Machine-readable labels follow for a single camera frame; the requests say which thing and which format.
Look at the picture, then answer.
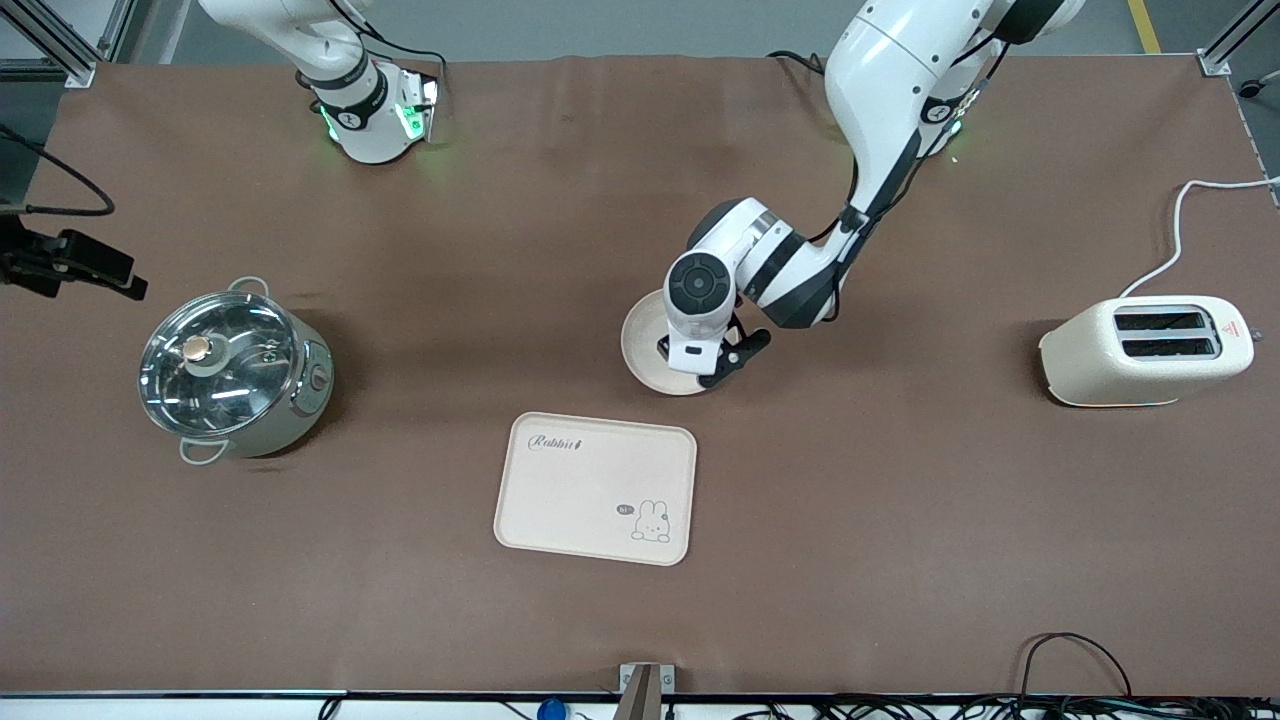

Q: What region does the cream round plate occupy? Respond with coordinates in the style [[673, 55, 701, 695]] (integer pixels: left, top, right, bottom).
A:
[[620, 289, 738, 398]]

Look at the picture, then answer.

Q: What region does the glass pot lid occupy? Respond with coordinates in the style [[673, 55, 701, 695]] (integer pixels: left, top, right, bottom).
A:
[[138, 291, 302, 440]]

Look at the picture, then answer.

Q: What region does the cream rabbit print tray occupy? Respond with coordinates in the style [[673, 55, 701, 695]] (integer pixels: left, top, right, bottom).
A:
[[492, 411, 699, 568]]

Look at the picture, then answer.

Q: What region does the green electric cooking pot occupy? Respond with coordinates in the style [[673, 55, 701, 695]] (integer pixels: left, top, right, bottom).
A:
[[137, 276, 336, 467]]

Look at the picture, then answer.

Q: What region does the cream two-slot toaster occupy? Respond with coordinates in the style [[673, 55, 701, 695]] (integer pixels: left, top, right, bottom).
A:
[[1037, 294, 1264, 409]]

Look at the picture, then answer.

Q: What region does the black right arm wrist cable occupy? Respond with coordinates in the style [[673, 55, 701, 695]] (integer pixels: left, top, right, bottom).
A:
[[0, 124, 117, 218]]

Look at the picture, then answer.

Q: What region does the aluminium frame profile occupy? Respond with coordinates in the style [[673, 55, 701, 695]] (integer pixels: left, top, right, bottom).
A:
[[1197, 0, 1280, 78], [0, 0, 138, 91]]

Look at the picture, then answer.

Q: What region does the black left arm base cable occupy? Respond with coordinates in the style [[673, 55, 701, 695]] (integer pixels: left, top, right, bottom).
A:
[[766, 49, 833, 79]]

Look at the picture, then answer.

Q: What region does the black arm base cable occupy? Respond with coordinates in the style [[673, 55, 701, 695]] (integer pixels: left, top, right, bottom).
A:
[[766, 49, 833, 79], [325, 0, 449, 99]]

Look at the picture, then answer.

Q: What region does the grey metal table bracket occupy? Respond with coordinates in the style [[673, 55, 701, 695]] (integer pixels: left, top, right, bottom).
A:
[[617, 662, 677, 720]]

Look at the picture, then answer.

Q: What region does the black right arm base cable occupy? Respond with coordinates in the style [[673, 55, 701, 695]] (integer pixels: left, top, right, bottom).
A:
[[325, 0, 449, 99]]

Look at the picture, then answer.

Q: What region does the black cable bundle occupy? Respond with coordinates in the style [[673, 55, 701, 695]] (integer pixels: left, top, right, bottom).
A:
[[728, 694, 1280, 720]]

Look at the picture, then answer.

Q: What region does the black looped floor cable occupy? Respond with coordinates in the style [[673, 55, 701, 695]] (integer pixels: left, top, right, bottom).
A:
[[1018, 632, 1135, 703]]

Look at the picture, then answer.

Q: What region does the white toaster power cable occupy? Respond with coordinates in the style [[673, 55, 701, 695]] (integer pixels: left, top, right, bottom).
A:
[[1117, 176, 1280, 300]]

